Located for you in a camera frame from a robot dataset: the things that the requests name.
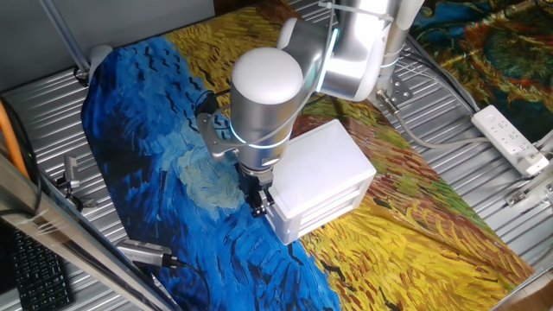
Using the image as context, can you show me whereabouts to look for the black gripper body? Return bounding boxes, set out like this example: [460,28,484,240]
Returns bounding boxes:
[237,165,275,195]

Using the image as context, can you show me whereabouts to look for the white plastic drawer cabinet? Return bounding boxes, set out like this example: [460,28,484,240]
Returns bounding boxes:
[264,118,378,246]

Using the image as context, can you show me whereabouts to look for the wheatfield painting print cloth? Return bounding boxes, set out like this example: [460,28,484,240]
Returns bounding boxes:
[79,0,537,311]

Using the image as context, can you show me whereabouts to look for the black computer keyboard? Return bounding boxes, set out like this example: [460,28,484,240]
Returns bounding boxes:
[9,227,75,311]

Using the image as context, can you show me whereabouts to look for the grey metal pole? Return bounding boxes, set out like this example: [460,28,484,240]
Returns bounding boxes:
[37,0,92,77]

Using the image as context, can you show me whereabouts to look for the white power strip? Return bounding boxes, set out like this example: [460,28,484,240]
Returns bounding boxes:
[470,105,550,178]

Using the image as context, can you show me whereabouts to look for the sunflower painting print cloth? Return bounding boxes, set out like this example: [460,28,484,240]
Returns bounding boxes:
[408,0,553,143]

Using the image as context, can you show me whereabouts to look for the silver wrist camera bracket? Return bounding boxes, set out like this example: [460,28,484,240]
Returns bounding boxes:
[196,107,243,163]

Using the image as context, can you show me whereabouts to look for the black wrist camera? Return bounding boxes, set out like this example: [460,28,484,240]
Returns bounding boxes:
[193,90,222,120]

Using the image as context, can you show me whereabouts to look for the black camera cable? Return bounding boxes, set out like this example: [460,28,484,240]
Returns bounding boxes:
[163,254,213,311]

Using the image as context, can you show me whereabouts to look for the silver exterior camera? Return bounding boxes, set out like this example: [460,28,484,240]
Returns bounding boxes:
[63,155,81,190]
[115,239,177,270]

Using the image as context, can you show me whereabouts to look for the grey robot hose with connector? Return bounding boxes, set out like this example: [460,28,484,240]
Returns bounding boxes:
[375,89,493,151]

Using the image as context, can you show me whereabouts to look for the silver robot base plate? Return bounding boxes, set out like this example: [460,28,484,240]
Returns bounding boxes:
[374,75,415,114]

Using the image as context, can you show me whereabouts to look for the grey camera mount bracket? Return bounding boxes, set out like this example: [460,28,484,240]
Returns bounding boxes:
[54,175,99,212]

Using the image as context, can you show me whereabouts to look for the aluminium frame bar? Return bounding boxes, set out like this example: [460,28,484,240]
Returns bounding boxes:
[0,153,182,311]

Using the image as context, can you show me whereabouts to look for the orange cable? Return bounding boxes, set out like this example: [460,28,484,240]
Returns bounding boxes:
[0,110,30,181]

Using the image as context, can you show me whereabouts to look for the silver angle bracket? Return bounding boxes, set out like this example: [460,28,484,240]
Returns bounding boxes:
[504,170,553,207]

